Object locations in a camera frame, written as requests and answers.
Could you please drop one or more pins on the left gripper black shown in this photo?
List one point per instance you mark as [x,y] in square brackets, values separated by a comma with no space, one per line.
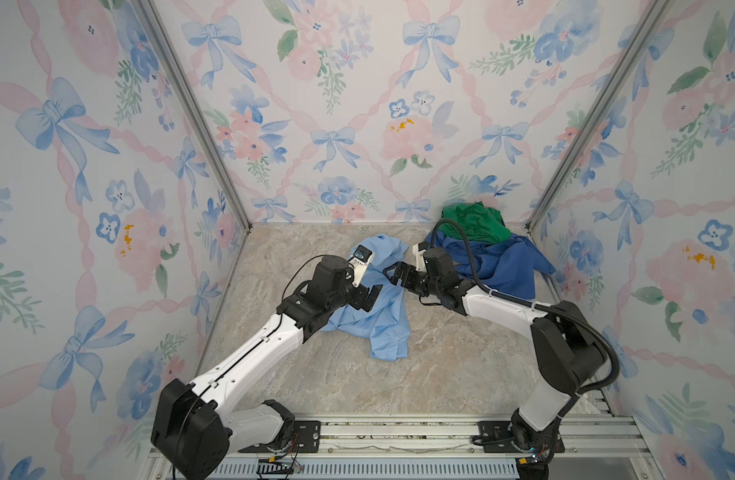
[358,301]

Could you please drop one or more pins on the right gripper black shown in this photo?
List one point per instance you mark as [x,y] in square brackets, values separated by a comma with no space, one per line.
[399,268]

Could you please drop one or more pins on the light blue shirt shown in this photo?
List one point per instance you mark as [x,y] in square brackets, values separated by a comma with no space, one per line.
[386,326]

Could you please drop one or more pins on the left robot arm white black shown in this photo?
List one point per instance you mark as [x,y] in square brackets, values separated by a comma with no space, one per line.
[196,424]

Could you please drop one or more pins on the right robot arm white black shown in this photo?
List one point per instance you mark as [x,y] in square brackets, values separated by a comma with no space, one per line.
[572,357]

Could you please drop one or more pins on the green cloth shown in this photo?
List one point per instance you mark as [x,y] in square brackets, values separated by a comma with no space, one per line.
[480,223]

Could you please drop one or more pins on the dark blue cloth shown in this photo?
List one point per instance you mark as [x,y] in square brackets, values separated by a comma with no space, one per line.
[507,267]

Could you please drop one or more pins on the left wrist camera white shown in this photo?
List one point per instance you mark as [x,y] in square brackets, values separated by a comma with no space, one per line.
[360,261]

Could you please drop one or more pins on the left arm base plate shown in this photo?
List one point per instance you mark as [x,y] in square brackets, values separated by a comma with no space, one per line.
[303,436]

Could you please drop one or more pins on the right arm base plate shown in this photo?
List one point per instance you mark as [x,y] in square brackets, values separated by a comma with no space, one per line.
[504,436]

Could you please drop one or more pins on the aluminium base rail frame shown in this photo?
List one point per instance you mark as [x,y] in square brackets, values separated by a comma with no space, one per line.
[598,446]

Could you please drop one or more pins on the aluminium corner post right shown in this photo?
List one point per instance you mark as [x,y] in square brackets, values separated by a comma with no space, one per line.
[642,34]

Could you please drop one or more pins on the aluminium corner post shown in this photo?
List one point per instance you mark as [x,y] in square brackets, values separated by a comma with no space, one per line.
[154,27]
[642,34]

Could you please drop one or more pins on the aluminium corner post left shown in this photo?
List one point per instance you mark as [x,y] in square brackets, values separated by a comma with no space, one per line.
[154,27]

